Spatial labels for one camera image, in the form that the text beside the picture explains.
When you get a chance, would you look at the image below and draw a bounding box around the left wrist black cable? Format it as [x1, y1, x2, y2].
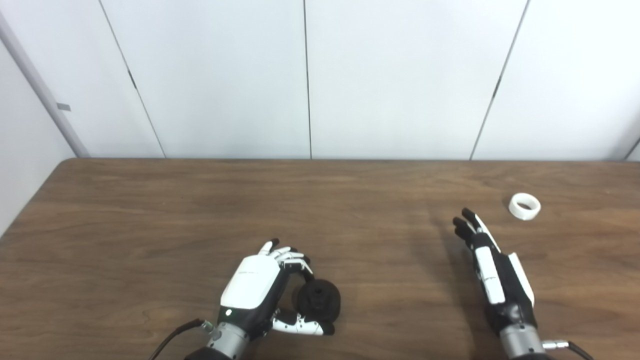
[147, 318, 213, 360]

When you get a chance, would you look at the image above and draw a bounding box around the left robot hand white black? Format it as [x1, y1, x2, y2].
[217, 238, 336, 342]

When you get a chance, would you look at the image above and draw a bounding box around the white ring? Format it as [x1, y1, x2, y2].
[508, 192, 542, 221]

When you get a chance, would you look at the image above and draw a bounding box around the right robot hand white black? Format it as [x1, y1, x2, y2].
[452, 207, 536, 336]

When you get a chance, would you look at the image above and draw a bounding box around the grey wall corner post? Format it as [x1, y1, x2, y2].
[0, 12, 92, 159]

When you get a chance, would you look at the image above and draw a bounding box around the round black part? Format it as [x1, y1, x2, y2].
[292, 279, 342, 325]

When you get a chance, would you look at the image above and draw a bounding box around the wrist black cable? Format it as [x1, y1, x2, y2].
[542, 340, 596, 360]
[147, 318, 213, 360]

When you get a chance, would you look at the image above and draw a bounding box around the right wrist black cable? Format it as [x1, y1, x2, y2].
[542, 340, 596, 360]

